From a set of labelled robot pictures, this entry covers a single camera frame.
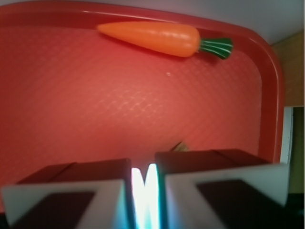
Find brown wood chip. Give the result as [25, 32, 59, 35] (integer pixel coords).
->
[170, 142, 189, 152]

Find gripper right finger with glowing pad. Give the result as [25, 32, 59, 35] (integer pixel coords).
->
[155, 149, 290, 229]

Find red plastic tray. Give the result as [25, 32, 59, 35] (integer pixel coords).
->
[0, 0, 284, 186]

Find orange toy carrot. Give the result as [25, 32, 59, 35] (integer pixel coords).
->
[97, 21, 233, 59]

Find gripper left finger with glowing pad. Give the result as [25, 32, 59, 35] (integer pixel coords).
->
[1, 158, 137, 229]

